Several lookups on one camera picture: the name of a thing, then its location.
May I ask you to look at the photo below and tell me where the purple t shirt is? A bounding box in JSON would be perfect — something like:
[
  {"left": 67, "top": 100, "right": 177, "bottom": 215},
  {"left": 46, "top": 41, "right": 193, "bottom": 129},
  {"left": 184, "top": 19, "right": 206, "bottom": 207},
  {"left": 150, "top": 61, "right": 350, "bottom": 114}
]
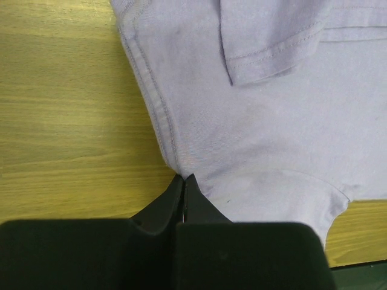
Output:
[{"left": 111, "top": 1, "right": 386, "bottom": 242}]

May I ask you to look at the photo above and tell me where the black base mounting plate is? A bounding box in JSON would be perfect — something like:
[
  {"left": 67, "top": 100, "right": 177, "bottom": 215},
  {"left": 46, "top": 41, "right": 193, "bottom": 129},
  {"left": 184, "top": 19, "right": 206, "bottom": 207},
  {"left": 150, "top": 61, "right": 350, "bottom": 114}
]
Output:
[{"left": 331, "top": 260, "right": 387, "bottom": 290}]

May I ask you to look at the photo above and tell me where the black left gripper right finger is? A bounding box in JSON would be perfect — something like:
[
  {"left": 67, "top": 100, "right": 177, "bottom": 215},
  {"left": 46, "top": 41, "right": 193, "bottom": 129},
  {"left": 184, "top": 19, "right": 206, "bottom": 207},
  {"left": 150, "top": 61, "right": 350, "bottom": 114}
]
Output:
[{"left": 174, "top": 175, "right": 337, "bottom": 289}]

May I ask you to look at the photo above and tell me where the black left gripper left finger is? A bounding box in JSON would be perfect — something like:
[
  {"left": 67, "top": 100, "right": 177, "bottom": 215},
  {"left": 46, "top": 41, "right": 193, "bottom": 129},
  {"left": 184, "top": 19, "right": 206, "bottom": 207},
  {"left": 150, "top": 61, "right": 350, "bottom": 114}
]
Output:
[{"left": 1, "top": 176, "right": 184, "bottom": 289}]

